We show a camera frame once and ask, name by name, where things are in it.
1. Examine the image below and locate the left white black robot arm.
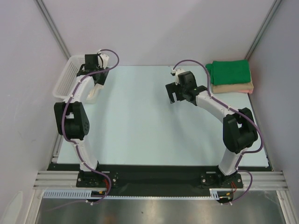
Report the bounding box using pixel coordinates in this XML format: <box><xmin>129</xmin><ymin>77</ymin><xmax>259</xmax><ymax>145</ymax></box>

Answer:
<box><xmin>54</xmin><ymin>51</ymin><xmax>110</xmax><ymax>187</ymax></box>

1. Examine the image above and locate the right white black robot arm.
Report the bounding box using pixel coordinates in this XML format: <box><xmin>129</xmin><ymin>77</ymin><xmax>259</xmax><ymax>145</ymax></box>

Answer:
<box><xmin>165</xmin><ymin>69</ymin><xmax>257</xmax><ymax>187</ymax></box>

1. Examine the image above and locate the white plastic mesh basket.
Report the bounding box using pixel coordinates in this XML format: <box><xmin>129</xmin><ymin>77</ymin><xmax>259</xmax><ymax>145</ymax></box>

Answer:
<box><xmin>53</xmin><ymin>55</ymin><xmax>99</xmax><ymax>104</ymax></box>

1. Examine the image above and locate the tan folded t shirt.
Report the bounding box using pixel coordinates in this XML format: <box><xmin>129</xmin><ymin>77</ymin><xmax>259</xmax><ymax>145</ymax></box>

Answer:
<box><xmin>212</xmin><ymin>81</ymin><xmax>254</xmax><ymax>93</ymax></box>

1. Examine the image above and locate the green folded t shirt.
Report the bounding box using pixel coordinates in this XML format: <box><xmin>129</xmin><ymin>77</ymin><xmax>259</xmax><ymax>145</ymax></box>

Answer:
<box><xmin>205</xmin><ymin>60</ymin><xmax>251</xmax><ymax>85</ymax></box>

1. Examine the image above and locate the pink folded t shirt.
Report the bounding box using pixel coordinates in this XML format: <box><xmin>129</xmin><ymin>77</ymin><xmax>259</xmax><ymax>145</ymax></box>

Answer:
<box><xmin>238</xmin><ymin>89</ymin><xmax>253</xmax><ymax>94</ymax></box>

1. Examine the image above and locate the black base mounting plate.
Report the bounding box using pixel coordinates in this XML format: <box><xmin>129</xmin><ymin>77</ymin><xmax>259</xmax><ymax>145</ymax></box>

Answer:
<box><xmin>46</xmin><ymin>163</ymin><xmax>274</xmax><ymax>198</ymax></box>

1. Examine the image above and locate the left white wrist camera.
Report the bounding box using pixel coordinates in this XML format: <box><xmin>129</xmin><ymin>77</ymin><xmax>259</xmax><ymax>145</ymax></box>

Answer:
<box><xmin>97</xmin><ymin>50</ymin><xmax>109</xmax><ymax>70</ymax></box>

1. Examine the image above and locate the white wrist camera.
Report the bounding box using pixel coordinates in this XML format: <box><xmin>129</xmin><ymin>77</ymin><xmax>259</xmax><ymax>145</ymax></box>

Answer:
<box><xmin>171</xmin><ymin>68</ymin><xmax>185</xmax><ymax>85</ymax></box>
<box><xmin>97</xmin><ymin>50</ymin><xmax>109</xmax><ymax>70</ymax></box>

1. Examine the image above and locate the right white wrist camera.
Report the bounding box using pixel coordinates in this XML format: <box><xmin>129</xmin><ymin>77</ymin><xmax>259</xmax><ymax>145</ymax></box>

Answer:
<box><xmin>171</xmin><ymin>68</ymin><xmax>185</xmax><ymax>85</ymax></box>

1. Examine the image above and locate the aluminium frame rail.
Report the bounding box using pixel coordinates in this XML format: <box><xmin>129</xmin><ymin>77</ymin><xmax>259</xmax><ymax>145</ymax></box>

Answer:
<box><xmin>33</xmin><ymin>171</ymin><xmax>288</xmax><ymax>191</ymax></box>

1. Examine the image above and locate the white slotted cable duct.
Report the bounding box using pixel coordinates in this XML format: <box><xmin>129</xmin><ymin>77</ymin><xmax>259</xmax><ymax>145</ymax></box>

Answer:
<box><xmin>43</xmin><ymin>189</ymin><xmax>232</xmax><ymax>200</ymax></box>

